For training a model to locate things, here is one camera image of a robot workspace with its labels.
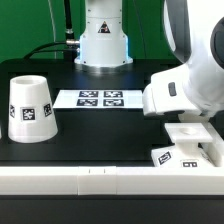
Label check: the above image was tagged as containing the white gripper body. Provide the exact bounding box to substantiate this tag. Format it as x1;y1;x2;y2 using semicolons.
142;68;201;116

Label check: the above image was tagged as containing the white lamp base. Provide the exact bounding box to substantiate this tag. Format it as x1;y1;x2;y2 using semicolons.
151;123;213;168

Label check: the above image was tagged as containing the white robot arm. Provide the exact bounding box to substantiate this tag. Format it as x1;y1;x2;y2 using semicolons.
75;0;224;117

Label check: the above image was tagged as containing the white lamp shade cone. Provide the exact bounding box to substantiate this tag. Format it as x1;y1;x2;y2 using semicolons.
8;75;58;143

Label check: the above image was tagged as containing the white marker sheet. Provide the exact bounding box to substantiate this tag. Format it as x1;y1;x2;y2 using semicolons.
53;90;143;109

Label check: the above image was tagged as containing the white front fence bar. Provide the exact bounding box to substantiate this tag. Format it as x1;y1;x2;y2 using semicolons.
0;167;224;196

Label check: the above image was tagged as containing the black vertical hose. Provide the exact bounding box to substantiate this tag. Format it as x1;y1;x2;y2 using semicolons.
63;0;75;41

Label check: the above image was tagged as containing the black cable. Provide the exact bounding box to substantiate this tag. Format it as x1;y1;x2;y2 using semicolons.
23;39;81;60

